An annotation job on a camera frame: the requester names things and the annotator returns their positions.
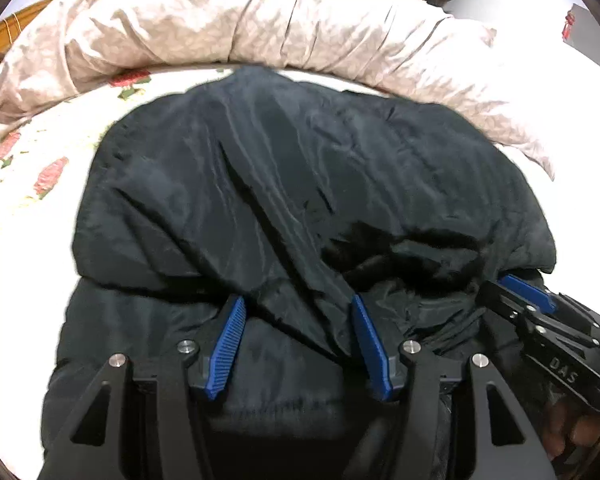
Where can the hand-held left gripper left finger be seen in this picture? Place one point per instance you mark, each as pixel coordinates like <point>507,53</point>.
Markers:
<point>227,345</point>

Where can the person's right hand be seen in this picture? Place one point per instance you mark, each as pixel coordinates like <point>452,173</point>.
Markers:
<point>570,427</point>

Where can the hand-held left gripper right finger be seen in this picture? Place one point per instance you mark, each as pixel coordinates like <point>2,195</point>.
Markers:
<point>375,350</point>

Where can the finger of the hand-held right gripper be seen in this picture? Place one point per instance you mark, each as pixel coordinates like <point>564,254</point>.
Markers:
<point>505,305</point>
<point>527,292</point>

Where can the black puffer jacket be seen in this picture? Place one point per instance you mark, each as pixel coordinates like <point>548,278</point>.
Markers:
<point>280,185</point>

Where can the wooden headboard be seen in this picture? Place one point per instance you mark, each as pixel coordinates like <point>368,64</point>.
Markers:
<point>10,30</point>

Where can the floral rose blanket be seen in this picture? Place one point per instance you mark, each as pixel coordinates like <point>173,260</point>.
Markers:
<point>30,220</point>

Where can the red hanging ornament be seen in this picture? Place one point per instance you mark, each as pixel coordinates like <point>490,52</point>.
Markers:
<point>568,25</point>

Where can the pink leaf-print duvet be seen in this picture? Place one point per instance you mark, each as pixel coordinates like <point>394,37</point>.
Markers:
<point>280,15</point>

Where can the grey wall panel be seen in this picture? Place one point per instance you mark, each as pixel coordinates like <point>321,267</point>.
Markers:
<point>592,35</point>

